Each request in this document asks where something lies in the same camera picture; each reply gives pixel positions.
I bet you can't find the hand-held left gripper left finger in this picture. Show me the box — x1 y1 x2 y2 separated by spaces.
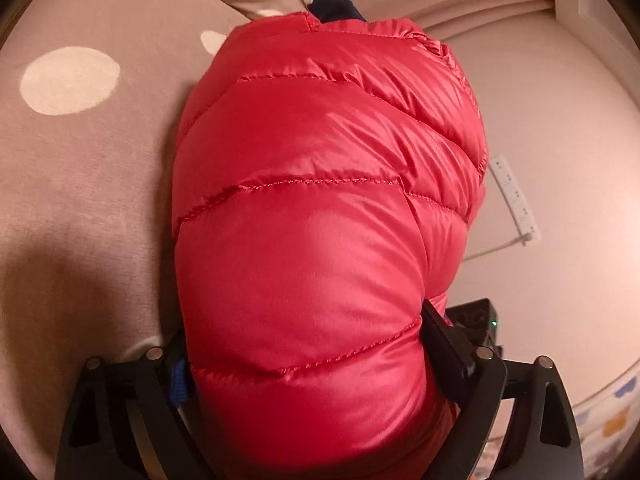
55 332 216 480

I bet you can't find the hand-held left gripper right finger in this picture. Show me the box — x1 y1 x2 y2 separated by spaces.
420 300 583 480

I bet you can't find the shiny red puffer jacket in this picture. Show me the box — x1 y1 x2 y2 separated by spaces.
170 12 488 480

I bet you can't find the white power strip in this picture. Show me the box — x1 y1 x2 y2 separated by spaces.
489 156 541 246

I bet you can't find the printed floor mat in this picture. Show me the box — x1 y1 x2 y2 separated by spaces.
472 375 640 480

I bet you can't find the white door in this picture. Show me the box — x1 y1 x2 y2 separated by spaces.
547 0 640 61

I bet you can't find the navy blue garment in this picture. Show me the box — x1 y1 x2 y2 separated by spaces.
306 0 368 24

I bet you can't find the white power cable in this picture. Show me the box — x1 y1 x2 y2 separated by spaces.
461 236 526 262

